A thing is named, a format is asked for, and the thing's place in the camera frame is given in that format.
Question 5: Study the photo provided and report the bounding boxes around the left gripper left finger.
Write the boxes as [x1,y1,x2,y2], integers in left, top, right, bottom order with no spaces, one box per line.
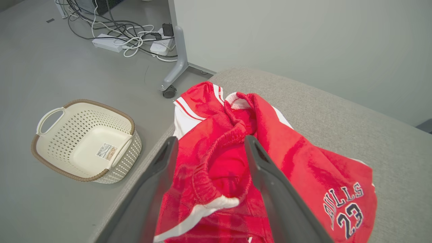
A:
[96,136,179,243]

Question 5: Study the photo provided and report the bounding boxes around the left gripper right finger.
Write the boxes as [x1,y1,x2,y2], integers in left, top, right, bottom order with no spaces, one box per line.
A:
[244,135,334,243]

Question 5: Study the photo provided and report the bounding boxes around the red Bulls 23 jersey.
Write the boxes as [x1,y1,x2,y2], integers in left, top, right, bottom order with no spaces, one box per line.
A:
[173,81,378,243]

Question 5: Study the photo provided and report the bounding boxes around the red shorts white side stripe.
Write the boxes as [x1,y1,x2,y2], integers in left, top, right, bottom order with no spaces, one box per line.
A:
[154,120,274,243]

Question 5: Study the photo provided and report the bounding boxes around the cream plastic laundry basket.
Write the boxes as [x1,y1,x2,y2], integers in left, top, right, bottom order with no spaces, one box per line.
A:
[31,99,142,184]

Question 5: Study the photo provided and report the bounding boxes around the white power strip with plugs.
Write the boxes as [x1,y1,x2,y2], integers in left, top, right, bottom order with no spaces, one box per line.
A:
[150,29,175,56]

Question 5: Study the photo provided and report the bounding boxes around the grey partition leg with caster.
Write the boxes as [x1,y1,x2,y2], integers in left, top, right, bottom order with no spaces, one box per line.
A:
[160,25,189,99]

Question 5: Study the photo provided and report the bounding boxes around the long white power strip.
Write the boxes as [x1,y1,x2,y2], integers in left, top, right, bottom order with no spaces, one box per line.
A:
[92,34,123,53]

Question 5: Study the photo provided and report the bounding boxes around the black computer case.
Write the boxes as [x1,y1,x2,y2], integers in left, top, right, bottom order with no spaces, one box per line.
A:
[76,0,125,15]

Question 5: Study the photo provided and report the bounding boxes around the white table leg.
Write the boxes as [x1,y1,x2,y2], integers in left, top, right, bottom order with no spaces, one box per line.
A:
[55,0,68,19]

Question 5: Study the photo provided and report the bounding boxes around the white power cable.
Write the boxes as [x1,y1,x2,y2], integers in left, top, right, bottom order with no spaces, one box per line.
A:
[90,0,178,63]

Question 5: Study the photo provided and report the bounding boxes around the white power strips with cables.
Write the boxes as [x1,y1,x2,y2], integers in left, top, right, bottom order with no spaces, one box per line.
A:
[66,0,178,58]

